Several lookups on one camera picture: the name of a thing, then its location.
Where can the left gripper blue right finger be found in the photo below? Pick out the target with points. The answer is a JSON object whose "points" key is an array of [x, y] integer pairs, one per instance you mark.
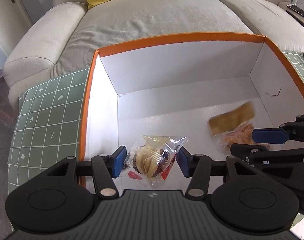
{"points": [[185, 162]]}

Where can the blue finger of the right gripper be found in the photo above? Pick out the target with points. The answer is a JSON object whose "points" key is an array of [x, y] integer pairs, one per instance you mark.
{"points": [[270, 135]]}

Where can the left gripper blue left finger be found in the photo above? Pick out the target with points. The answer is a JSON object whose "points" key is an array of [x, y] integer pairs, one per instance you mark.
{"points": [[116, 161]]}

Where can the clear bag of pastries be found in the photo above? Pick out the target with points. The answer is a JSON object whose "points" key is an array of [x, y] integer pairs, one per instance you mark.
{"points": [[151, 158]]}

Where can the kraft nut snack bag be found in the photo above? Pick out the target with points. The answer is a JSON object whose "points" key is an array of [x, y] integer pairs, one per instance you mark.
{"points": [[235, 126]]}

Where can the phone on sofa arm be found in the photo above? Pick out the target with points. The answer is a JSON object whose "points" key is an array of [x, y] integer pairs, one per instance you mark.
{"points": [[296, 9]]}

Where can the remote on sofa arm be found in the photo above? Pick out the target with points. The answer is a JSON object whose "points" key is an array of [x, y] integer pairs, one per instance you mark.
{"points": [[301, 22]]}

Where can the orange cardboard box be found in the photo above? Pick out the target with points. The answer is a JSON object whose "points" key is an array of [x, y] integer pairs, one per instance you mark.
{"points": [[172, 85]]}

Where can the green checked tablecloth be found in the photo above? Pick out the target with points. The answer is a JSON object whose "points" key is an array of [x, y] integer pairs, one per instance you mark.
{"points": [[48, 125]]}

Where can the beige sofa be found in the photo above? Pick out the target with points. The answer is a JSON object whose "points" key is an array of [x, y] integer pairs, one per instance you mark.
{"points": [[65, 38]]}

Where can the white door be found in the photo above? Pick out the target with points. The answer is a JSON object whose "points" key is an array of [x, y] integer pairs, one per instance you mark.
{"points": [[14, 23]]}

